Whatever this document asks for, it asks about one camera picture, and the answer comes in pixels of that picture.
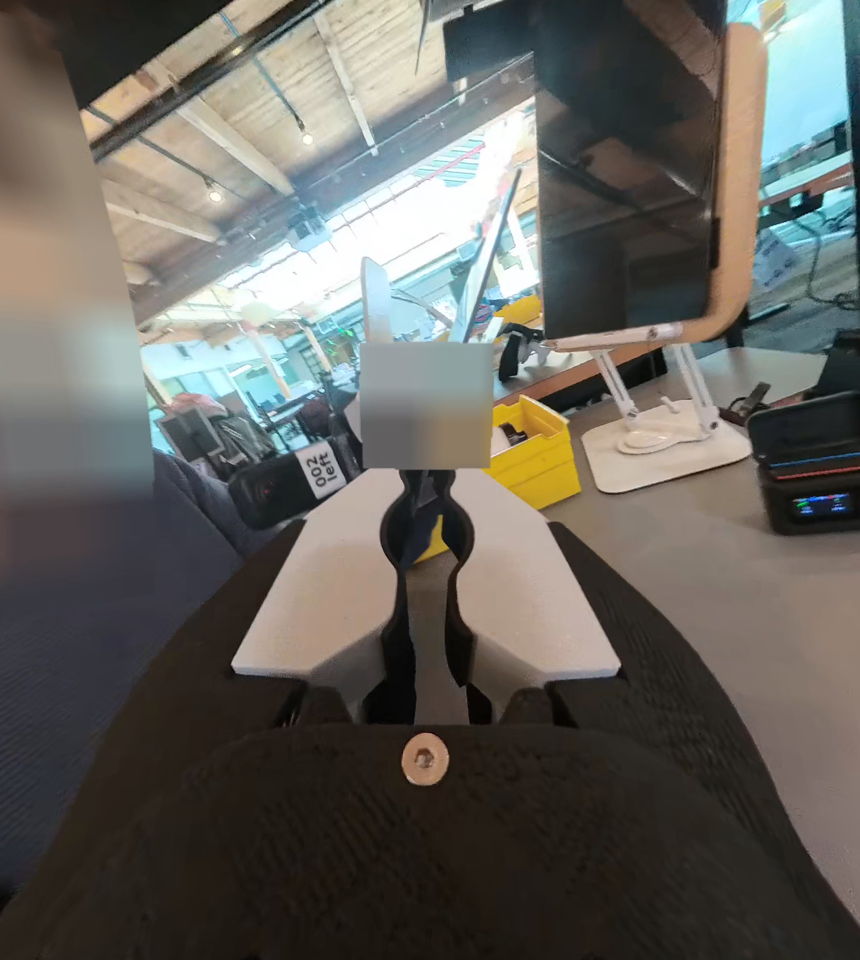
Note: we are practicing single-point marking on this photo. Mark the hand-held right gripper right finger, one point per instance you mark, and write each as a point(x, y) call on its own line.
point(535, 600)

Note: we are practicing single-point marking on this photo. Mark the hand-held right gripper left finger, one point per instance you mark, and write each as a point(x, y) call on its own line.
point(310, 600)

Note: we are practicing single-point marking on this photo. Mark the yellow storage bin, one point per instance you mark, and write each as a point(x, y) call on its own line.
point(542, 465)

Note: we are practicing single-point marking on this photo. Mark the white board on stand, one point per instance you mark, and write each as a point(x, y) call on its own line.
point(377, 300)

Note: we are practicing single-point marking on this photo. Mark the black and white headset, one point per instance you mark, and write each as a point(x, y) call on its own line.
point(512, 352)

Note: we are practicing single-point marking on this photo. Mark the black battery charger case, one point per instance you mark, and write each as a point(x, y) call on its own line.
point(782, 510)

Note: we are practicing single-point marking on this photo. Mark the tilted grey screen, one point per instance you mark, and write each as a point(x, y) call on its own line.
point(486, 255)

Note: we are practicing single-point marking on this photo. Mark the black hanging panel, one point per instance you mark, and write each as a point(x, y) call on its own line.
point(490, 45)

